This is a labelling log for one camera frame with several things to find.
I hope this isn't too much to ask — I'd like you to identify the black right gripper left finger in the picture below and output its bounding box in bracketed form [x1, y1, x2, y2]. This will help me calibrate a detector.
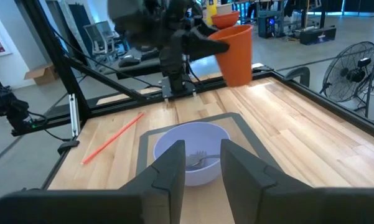
[0, 139, 187, 224]

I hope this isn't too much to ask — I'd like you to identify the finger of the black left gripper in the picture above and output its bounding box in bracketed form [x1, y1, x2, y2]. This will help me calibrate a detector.
[192, 21, 220, 37]
[181, 29, 231, 62]

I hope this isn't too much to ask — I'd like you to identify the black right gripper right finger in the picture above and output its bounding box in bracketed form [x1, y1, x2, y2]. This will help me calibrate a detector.
[220, 138, 374, 224]

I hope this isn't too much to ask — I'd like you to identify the orange plastic cup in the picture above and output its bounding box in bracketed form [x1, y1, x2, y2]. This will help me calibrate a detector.
[207, 24, 254, 88]

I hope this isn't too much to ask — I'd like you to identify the orange-red straw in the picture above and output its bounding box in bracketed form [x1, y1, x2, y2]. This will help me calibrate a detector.
[80, 111, 146, 166]

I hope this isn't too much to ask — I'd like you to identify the lavender bowl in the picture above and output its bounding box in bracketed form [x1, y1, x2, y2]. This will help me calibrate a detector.
[152, 121, 231, 188]

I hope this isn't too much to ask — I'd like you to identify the yellow white container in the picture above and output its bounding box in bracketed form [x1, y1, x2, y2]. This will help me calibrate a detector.
[205, 0, 218, 26]

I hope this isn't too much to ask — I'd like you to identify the orange bowl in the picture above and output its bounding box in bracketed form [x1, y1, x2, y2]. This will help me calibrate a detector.
[210, 10, 241, 30]

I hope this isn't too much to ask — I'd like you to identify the white tub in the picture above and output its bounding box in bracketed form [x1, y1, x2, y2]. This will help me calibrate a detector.
[215, 2, 235, 16]

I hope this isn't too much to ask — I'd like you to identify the grey silicone mat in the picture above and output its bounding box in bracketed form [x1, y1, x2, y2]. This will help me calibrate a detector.
[135, 111, 283, 224]

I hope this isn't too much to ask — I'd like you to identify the black desk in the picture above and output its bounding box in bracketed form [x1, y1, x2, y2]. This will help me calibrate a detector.
[100, 57, 163, 80]

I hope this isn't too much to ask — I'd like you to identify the black computer mouse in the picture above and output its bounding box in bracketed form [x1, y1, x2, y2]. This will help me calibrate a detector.
[118, 55, 142, 68]

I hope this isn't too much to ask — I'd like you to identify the black computer tower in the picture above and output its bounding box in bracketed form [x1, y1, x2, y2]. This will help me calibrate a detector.
[257, 11, 278, 39]

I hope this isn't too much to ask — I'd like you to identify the office chair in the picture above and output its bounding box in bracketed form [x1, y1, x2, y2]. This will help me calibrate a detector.
[83, 19, 119, 57]

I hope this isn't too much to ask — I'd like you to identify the black clamp foot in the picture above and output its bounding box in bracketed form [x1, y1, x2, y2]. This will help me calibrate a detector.
[57, 139, 81, 156]

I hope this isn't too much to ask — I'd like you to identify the grey table clamp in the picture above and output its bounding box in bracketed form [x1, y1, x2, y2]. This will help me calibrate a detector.
[284, 66, 311, 88]

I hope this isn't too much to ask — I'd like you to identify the black floor case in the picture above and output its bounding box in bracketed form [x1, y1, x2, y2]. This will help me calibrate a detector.
[299, 25, 337, 46]

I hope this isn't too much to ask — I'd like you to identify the silver aluminium extrusion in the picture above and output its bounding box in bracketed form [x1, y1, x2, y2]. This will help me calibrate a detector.
[68, 93, 82, 138]

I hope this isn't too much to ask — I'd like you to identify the cardboard box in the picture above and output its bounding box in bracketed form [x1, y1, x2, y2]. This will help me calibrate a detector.
[24, 63, 58, 86]

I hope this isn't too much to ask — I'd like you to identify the black floor fan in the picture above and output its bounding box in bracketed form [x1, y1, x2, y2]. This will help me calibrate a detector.
[321, 40, 374, 104]

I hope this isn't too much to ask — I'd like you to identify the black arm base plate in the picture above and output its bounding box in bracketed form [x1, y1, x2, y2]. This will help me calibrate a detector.
[161, 75, 197, 101]

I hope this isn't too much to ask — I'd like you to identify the black rig frame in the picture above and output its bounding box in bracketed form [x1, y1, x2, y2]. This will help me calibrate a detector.
[18, 0, 162, 138]

